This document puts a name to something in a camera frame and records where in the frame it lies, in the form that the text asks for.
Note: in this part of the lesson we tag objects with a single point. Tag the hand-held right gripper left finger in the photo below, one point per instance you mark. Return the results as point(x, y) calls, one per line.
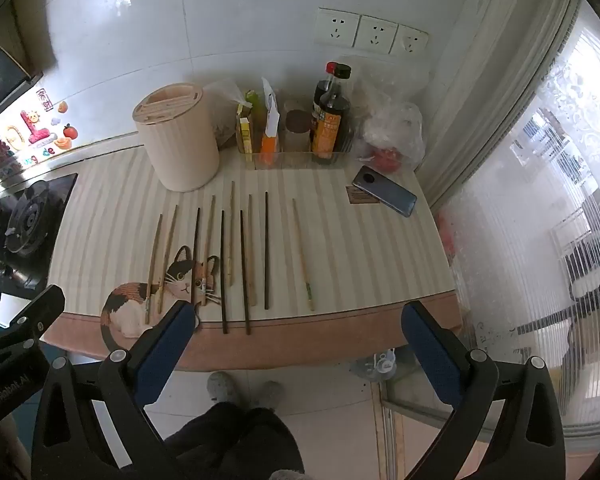
point(165, 345)

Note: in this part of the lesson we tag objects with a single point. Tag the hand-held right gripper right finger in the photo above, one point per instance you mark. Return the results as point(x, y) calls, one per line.
point(430, 350)

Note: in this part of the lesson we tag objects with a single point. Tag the dark brown chopstick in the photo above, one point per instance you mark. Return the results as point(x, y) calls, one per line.
point(196, 255)
point(223, 270)
point(244, 270)
point(267, 250)

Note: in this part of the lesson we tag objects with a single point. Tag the beige cylindrical utensil holder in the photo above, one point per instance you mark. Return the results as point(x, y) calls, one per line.
point(180, 150)

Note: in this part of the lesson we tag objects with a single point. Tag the person's left forearm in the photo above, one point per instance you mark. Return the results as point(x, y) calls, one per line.
point(5, 455)

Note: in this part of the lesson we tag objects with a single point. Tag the clear plastic bottle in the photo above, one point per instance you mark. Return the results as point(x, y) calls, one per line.
point(380, 362)

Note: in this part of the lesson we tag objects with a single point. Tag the grey fuzzy slipper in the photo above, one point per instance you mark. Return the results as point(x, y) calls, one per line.
point(268, 394)
point(225, 387)

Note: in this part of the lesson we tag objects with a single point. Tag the black gas stove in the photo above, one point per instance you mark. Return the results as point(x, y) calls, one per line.
point(30, 220)

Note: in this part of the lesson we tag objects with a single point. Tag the striped cat print table mat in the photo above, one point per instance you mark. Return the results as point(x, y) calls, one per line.
point(355, 260)

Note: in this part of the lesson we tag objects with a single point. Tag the person's legs in dark trousers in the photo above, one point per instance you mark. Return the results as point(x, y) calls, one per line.
point(230, 445)

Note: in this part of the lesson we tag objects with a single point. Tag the blue smartphone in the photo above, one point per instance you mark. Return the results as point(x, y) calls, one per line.
point(387, 195)

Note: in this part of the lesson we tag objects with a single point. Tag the frosted glass sliding door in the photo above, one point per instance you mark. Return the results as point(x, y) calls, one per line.
point(520, 210)

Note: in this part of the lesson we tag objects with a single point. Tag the brown card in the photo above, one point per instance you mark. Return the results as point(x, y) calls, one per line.
point(356, 196)

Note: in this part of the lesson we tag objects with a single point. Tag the red food item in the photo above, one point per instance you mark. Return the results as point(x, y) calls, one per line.
point(385, 158)

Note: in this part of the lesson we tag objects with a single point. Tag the clear plastic organizer tray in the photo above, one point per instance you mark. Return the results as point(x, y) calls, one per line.
point(290, 158)

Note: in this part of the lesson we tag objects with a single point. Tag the orange and white seasoning packet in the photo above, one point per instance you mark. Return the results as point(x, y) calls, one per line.
point(269, 145)

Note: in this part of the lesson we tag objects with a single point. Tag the plastic bag with brown contents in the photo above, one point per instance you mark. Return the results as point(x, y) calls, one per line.
point(225, 125)

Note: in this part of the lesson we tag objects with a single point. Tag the clear crumpled plastic bag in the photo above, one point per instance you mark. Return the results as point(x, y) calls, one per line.
point(390, 125)

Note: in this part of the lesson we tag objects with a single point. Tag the sauce bottle with orange label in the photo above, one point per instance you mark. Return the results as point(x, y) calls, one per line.
point(325, 130)

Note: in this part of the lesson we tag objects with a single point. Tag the jar with brown lid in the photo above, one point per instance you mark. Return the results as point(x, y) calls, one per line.
point(297, 132)

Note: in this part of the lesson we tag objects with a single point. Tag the green seasoning packet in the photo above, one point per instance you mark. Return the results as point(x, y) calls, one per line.
point(254, 102)

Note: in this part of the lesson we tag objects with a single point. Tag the dark bottle with black cap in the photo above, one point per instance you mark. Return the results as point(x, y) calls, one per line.
point(344, 71)

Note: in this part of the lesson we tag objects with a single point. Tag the dark bottle with red cap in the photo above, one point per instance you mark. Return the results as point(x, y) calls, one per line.
point(332, 67)

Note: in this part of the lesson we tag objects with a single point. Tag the colourful wall stickers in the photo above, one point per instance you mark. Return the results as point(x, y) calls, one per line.
point(32, 127)

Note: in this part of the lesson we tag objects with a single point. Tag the beige hood duct cover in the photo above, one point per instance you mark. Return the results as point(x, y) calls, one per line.
point(30, 35)

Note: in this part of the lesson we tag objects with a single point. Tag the white wall socket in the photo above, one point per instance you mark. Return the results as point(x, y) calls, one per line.
point(376, 34)
point(409, 40)
point(336, 27)

